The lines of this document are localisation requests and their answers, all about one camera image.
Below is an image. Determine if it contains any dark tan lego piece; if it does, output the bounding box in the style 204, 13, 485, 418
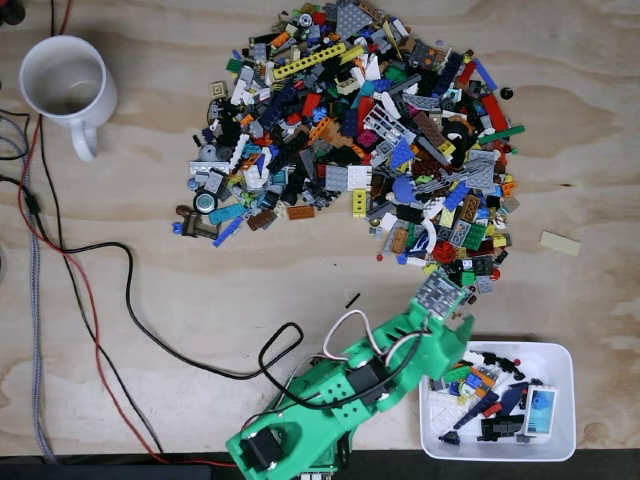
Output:
181, 210, 222, 239

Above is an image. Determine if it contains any orange lego plate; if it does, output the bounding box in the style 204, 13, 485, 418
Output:
469, 367, 497, 389

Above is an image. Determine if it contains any white square lego plate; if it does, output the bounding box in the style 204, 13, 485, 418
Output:
347, 164, 374, 193

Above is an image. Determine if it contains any white panel with blue print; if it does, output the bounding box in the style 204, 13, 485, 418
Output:
521, 385, 559, 437

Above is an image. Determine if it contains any yellow lego beam with holes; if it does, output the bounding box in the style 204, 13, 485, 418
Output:
272, 42, 348, 82

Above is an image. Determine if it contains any white ceramic mug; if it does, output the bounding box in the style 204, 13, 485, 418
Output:
18, 33, 119, 163

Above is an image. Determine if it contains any white lego arch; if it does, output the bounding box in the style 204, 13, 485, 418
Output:
420, 216, 442, 252

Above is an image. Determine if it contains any navy lego piece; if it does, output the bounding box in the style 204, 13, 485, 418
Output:
496, 381, 531, 417

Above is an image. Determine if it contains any thin black cable loop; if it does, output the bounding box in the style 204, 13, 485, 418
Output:
0, 109, 31, 162

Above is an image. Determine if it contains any grey square lego plate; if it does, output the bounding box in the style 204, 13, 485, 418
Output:
324, 164, 350, 193

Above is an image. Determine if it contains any black servo wire loop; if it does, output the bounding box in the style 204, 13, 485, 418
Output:
256, 321, 351, 402

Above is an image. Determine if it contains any black lego block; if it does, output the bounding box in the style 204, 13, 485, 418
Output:
479, 418, 524, 442

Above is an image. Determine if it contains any white servo wire bundle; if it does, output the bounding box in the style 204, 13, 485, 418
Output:
321, 309, 437, 362

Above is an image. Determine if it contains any brown lego brick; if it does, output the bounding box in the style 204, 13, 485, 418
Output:
246, 209, 278, 233

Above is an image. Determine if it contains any grey braided cable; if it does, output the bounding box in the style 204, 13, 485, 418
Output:
0, 112, 56, 464

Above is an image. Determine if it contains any tan lego plate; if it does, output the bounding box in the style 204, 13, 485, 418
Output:
538, 229, 583, 258

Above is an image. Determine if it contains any dark grey lego wedge plate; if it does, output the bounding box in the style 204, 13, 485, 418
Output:
334, 0, 377, 39

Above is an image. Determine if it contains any long navy lego wedge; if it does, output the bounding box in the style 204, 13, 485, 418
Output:
451, 390, 502, 432

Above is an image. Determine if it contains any thick black cable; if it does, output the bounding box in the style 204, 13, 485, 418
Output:
27, 188, 266, 381

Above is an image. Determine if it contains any green camera circuit board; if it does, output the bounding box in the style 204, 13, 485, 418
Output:
414, 270, 464, 319

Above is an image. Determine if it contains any blue lego wedge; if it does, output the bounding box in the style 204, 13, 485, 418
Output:
388, 144, 417, 172

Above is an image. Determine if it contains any light grey lego lattice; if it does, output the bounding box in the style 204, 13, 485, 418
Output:
361, 101, 417, 147

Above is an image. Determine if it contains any long light grey lego plate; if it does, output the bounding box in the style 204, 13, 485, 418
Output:
188, 159, 232, 177

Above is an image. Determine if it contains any long red lego brick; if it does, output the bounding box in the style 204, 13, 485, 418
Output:
480, 93, 509, 132

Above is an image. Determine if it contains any brown lego plate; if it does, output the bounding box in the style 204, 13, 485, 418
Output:
413, 110, 447, 148

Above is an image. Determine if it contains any long blue lego plate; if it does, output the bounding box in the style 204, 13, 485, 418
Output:
471, 58, 499, 93

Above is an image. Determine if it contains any long green lego plate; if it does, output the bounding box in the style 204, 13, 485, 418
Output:
478, 124, 527, 147

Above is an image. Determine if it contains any red round lego gear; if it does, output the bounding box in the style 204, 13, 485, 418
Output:
431, 240, 458, 264

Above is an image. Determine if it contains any narrow blue lego plate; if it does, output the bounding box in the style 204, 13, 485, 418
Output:
211, 215, 245, 249

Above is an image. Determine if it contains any cyan lego plate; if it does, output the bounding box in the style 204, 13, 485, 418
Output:
206, 202, 243, 227

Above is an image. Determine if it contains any blue round lego dish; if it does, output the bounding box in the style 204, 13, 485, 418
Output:
390, 176, 418, 208

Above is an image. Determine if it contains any large grey lego wedge plate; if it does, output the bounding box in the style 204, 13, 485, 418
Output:
451, 147, 501, 191

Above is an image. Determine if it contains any black round object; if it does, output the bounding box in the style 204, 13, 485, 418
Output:
0, 0, 25, 29

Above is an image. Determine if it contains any blue lego brick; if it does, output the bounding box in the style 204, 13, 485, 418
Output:
441, 181, 473, 212

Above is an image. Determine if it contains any white plastic bin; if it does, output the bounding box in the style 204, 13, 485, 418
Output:
418, 340, 577, 462

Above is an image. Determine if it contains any black lego wheel silver hub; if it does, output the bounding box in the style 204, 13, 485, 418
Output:
193, 189, 221, 216

